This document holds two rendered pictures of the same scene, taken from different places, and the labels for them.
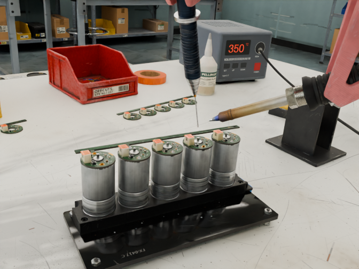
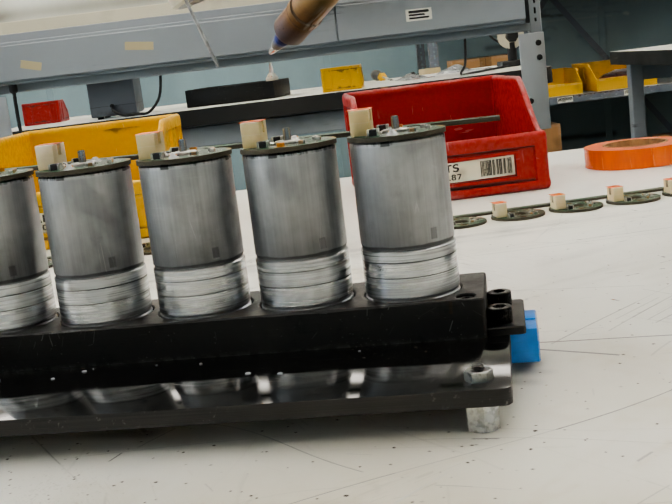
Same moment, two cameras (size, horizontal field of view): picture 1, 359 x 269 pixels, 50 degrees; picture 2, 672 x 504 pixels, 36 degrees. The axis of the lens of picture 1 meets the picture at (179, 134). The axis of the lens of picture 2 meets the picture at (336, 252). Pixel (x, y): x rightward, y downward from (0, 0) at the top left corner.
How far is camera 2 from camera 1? 0.24 m
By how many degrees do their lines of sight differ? 40
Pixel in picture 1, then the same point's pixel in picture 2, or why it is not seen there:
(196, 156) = (259, 179)
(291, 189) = not seen: outside the picture
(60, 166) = not seen: hidden behind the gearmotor
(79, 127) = not seen: hidden behind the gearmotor
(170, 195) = (185, 304)
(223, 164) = (374, 219)
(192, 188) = (270, 295)
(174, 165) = (178, 199)
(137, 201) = (80, 306)
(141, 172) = (77, 211)
